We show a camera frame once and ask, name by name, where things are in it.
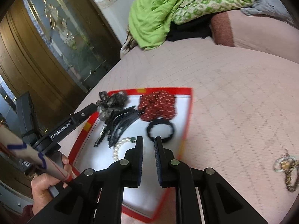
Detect green quilt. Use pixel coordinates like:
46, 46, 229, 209
128, 0, 258, 51

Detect person's left hand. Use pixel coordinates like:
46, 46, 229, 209
31, 153, 75, 215

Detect pink pillow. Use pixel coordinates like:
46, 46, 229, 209
210, 9, 299, 62

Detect dark cloth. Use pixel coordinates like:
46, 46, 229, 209
167, 13, 214, 42

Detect black hairpins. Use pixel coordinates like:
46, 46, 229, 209
93, 125, 110, 147

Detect black lace scrunchie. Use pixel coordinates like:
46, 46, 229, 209
96, 91, 128, 122

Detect black ring scrunchie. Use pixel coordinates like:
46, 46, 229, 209
147, 119, 175, 143

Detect wooden door with glass panel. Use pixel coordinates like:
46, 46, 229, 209
0, 0, 122, 131

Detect grey-blue quilt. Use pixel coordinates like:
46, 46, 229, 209
241, 0, 295, 26

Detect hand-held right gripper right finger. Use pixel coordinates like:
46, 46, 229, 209
154, 136, 269, 224

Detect red bordered white tray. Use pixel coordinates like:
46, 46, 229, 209
68, 87, 194, 223

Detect gold chain jewellery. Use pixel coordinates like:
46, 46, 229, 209
272, 148, 299, 193

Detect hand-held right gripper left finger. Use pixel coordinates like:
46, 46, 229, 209
27, 136, 144, 224

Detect beige furry cloth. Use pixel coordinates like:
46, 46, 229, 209
120, 28, 138, 57

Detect black claw hair clip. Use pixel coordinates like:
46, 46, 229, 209
106, 106, 143, 148

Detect red polka dot scrunchie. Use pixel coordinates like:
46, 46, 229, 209
137, 91, 177, 122

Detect beige stick with blue marks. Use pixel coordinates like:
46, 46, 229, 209
0, 125, 74, 185

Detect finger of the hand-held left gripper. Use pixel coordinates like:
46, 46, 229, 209
70, 103, 98, 125

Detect white pearl necklace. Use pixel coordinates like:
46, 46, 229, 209
112, 136, 138, 162

